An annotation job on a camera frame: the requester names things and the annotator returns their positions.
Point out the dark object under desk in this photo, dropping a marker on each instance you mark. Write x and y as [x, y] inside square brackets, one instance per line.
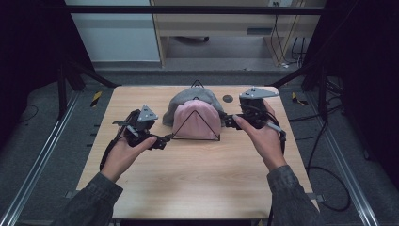
[191, 39]

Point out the light wooden desk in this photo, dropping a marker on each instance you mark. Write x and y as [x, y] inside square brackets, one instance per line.
[219, 23]

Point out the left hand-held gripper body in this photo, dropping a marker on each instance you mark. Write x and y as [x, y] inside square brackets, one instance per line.
[139, 127]

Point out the person's left hand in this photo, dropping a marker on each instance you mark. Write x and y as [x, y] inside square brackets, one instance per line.
[120, 160]

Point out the black metal stand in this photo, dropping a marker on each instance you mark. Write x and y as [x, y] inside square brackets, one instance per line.
[62, 94]
[322, 94]

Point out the white cabinet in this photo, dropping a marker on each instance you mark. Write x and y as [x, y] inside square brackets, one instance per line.
[116, 34]

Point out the yellow black striped tape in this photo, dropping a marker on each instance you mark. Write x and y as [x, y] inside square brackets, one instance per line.
[297, 99]
[96, 98]

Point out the black curtain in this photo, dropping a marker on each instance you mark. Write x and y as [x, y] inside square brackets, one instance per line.
[367, 62]
[28, 47]

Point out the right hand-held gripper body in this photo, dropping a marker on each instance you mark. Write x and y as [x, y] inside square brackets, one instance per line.
[254, 109]

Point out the black horizontal frame bar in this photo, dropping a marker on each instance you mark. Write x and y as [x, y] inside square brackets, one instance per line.
[188, 10]

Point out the grey tape strip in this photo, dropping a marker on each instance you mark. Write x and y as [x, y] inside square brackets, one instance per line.
[70, 194]
[316, 197]

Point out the pink knit beanie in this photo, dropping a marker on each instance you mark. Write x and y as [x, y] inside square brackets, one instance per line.
[188, 109]

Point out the aluminium rail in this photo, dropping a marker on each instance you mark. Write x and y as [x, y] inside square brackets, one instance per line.
[40, 157]
[348, 175]

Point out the person's right hand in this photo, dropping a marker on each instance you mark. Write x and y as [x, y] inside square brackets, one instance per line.
[266, 141]

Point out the grey knit beanie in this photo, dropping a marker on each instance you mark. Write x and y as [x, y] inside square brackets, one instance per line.
[188, 94]

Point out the round grey table grommet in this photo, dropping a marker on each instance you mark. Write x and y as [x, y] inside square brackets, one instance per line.
[228, 98]

